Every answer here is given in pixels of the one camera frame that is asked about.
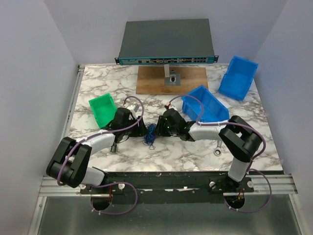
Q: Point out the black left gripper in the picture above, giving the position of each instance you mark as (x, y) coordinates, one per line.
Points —
(141, 130)

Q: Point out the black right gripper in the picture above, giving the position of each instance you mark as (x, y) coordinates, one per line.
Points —
(160, 130)

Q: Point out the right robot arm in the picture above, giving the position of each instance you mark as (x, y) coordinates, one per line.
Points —
(243, 141)

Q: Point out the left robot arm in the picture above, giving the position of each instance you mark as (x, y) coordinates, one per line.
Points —
(69, 163)

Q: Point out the small metal cylinder socket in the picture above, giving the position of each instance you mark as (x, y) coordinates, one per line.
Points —
(113, 148)

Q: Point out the green plastic bin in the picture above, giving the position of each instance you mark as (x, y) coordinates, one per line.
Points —
(103, 108)

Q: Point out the brown wooden board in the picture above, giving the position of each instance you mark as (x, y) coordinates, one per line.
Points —
(155, 80)

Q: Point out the near blue plastic bin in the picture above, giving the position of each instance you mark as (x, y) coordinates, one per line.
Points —
(213, 109)

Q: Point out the blue plastic bin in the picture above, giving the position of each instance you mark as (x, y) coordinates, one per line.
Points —
(238, 78)
(213, 109)

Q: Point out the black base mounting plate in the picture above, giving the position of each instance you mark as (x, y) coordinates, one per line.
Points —
(167, 187)

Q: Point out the silver ratchet wrench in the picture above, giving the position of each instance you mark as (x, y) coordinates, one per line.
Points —
(218, 149)

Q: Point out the far blue plastic bin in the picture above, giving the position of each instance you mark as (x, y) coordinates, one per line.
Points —
(238, 78)

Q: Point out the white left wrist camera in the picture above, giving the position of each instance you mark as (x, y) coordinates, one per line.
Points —
(133, 108)

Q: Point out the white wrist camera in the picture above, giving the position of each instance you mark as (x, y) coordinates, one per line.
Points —
(171, 106)
(133, 108)

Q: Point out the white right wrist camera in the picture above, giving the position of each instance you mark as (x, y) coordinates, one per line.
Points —
(171, 106)

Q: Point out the grey metal bracket fixture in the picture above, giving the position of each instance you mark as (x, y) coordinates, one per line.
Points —
(171, 78)

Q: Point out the grey network switch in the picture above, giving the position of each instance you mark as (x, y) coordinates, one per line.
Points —
(161, 42)

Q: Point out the aluminium frame rail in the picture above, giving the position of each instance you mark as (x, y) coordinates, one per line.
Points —
(66, 212)

